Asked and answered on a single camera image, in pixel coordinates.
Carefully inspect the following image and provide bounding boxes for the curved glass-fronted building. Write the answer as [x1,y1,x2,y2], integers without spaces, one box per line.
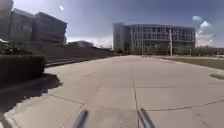
[112,22,197,56]

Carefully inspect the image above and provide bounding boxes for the low building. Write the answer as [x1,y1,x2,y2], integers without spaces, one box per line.
[67,40,95,48]

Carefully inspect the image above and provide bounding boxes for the robot's own part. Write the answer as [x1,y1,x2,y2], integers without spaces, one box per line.
[137,107,156,128]
[72,109,90,128]

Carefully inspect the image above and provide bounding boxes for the pale concrete slab plaza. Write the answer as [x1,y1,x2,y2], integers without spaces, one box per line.
[0,54,224,128]

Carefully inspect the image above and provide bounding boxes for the wide stone steps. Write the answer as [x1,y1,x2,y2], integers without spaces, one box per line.
[19,41,118,68]

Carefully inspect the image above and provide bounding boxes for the large dark block building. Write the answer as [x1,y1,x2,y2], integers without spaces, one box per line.
[0,8,69,46]

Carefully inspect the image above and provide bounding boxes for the dark clipped hedge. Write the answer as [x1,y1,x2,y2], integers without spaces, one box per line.
[0,54,47,88]

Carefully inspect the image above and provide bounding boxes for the white pole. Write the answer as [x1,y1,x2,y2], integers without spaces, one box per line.
[169,28,174,57]

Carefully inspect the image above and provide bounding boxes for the row of trees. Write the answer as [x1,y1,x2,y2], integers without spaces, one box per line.
[174,45,224,57]

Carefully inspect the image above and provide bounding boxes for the grass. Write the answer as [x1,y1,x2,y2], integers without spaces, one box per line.
[166,57,224,71]

